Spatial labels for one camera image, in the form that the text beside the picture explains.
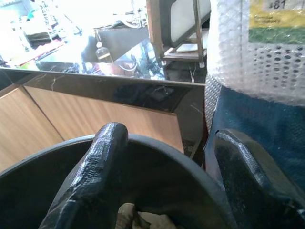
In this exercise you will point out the wooden cabinet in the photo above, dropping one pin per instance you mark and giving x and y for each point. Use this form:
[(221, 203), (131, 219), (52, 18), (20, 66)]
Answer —
[(83, 117)]

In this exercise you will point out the bubble-wrapped washing machine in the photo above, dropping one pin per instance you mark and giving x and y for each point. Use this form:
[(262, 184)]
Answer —
[(262, 83)]

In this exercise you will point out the wooden frame chair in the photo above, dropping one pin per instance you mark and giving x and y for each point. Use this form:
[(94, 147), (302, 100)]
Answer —
[(181, 28)]

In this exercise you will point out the brown patterned clothing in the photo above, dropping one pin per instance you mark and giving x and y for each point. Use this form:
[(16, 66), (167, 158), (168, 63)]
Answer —
[(147, 218)]

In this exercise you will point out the yellow green energy label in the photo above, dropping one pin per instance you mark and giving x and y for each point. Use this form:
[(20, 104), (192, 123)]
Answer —
[(276, 21)]

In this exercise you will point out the dark marble countertop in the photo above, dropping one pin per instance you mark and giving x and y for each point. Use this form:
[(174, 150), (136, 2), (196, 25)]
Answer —
[(143, 90)]

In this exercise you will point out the clear glass bottle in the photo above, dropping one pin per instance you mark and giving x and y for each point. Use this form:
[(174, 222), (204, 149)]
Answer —
[(103, 53)]

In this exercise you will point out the black plastic bucket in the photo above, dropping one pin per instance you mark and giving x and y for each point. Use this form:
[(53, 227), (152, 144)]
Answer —
[(162, 176)]

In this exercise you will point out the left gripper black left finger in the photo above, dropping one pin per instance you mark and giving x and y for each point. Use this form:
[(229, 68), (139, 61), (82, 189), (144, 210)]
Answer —
[(100, 171)]

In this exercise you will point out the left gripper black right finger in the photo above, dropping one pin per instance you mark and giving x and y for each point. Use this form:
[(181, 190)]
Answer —
[(243, 181)]

